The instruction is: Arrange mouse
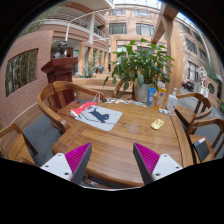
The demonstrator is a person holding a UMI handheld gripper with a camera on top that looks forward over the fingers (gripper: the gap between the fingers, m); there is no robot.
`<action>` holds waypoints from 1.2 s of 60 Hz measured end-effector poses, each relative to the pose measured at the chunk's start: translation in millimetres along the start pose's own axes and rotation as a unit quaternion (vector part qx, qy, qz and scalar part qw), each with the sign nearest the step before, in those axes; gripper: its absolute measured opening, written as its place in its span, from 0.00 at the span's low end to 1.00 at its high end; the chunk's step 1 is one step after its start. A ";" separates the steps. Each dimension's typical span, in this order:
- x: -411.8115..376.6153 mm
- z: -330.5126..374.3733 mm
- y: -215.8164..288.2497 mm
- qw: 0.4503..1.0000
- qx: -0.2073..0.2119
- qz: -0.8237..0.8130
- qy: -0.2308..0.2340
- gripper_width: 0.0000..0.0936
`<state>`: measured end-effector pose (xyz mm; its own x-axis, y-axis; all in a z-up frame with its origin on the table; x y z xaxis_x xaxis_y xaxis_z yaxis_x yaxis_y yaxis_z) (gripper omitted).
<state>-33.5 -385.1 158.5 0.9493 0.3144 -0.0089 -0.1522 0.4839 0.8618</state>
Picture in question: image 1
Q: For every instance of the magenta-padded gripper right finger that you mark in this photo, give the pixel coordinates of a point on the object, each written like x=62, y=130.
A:
x=163, y=166

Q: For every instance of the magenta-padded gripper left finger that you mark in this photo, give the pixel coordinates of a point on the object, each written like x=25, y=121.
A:
x=58, y=165

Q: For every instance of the yellow computer mouse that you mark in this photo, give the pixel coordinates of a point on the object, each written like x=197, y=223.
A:
x=157, y=124

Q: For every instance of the grey cat-print mouse pad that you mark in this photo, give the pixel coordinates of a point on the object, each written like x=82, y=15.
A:
x=106, y=121

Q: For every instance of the black flat case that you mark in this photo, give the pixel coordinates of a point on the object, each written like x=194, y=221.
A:
x=201, y=150

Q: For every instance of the wooden armchair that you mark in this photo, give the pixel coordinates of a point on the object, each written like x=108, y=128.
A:
x=200, y=125
x=50, y=110
x=18, y=150
x=117, y=90
x=186, y=115

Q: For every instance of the clear plastic bag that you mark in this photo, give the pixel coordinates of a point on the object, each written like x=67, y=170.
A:
x=164, y=111

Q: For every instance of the red paper bag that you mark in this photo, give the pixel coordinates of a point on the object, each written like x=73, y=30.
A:
x=81, y=108

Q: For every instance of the white pump bottle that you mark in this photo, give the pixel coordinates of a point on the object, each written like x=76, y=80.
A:
x=171, y=103

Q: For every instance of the blue rectangular sticker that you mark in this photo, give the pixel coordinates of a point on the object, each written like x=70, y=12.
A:
x=138, y=103

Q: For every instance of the yellow dish soap bottle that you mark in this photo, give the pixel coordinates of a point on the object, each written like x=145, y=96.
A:
x=161, y=96

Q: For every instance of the blue squeeze tube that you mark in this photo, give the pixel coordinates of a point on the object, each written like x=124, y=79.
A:
x=151, y=96

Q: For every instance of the small black round object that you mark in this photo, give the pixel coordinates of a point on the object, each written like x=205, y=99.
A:
x=104, y=100

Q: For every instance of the white sculpture on plinth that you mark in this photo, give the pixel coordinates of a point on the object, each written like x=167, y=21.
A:
x=201, y=86

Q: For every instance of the spiky agave plant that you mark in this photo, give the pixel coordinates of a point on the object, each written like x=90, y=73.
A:
x=88, y=72

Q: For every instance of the green potted plant, white pot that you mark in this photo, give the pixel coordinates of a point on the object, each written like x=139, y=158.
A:
x=141, y=66

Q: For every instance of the dark bust statue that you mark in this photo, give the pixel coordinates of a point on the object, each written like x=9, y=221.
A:
x=60, y=50

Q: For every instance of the dark red wooden pedestal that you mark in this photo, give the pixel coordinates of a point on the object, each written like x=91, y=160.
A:
x=60, y=71

